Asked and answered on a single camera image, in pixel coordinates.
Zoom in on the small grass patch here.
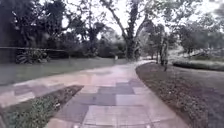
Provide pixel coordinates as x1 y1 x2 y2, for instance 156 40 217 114
0 84 84 128

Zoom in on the green grass field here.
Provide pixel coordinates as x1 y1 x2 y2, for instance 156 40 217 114
0 57 129 86

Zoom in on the leaf-strewn grass ground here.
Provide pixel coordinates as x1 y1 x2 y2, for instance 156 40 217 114
135 61 224 128

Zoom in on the low trimmed hedge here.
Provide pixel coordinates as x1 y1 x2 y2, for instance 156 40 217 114
171 58 224 72

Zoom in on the thin rail fence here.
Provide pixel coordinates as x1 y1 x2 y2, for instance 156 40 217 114
0 45 68 54

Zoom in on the wood of dark trees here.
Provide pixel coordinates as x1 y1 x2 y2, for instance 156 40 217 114
0 0 224 64

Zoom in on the slender tree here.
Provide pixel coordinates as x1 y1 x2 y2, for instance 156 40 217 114
159 34 170 72

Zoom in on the paved slab path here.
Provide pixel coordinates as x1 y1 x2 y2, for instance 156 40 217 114
0 59 192 128

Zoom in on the large forked tree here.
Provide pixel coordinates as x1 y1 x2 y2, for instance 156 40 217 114
99 0 158 62

